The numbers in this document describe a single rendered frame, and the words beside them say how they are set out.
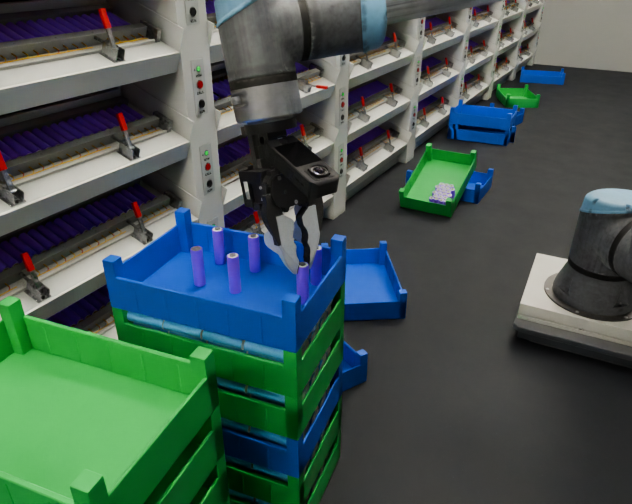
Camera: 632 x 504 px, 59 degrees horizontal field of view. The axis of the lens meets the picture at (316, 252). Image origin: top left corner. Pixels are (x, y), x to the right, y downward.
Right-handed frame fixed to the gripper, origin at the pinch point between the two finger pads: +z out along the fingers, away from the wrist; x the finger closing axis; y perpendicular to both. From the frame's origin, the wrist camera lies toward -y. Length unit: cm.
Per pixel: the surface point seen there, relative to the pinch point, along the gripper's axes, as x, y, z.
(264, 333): 9.4, -2.2, 6.5
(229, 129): -27, 64, -17
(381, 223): -90, 83, 27
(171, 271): 10.8, 22.7, 1.5
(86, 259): 16, 56, 3
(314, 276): -4.8, 4.9, 4.5
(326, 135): -77, 90, -7
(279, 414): 8.5, -0.1, 20.2
